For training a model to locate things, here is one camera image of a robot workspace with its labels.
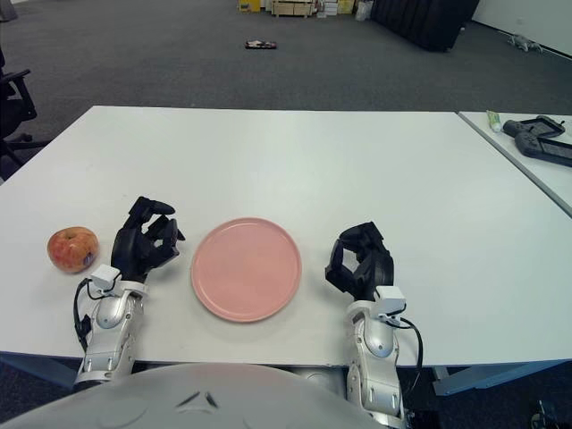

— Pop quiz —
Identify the pink round plate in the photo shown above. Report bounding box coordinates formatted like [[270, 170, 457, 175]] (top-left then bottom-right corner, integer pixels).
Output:
[[190, 216, 303, 324]]

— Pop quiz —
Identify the black handheld controller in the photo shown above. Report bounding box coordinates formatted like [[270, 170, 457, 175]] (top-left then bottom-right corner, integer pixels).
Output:
[[514, 132, 572, 167], [502, 114, 567, 139]]

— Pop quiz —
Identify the wooden crate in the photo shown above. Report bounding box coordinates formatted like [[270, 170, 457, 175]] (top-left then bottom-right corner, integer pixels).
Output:
[[271, 0, 314, 18]]

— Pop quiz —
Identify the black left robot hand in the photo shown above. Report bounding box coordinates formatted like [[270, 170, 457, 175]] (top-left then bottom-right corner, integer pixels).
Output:
[[110, 195, 187, 285]]

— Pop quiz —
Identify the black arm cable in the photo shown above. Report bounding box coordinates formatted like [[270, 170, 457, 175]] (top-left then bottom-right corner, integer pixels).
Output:
[[388, 312, 425, 370], [73, 276, 122, 354]]

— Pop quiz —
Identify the red yellow apple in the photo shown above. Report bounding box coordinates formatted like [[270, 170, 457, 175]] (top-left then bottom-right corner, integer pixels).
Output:
[[47, 226, 100, 273]]

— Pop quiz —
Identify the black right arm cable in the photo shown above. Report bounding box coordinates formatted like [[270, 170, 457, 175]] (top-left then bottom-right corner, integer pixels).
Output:
[[388, 312, 425, 370]]

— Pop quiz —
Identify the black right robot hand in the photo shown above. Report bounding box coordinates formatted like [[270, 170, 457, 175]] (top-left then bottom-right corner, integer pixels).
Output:
[[324, 221, 396, 303]]

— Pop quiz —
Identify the black partition screen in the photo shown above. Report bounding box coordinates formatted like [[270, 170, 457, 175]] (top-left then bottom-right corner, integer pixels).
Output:
[[371, 0, 480, 53]]

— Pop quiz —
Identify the grey robot torso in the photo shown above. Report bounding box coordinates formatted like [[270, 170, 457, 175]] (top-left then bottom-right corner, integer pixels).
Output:
[[0, 361, 381, 429]]

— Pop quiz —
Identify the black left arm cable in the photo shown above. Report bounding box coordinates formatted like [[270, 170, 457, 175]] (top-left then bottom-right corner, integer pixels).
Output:
[[73, 276, 122, 354]]

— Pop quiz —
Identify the grey robot dog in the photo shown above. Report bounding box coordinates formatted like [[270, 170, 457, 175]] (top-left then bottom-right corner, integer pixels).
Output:
[[508, 34, 544, 55]]

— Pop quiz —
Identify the black office chair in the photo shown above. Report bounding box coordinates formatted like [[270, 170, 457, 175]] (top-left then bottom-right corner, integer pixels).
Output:
[[0, 44, 50, 178]]

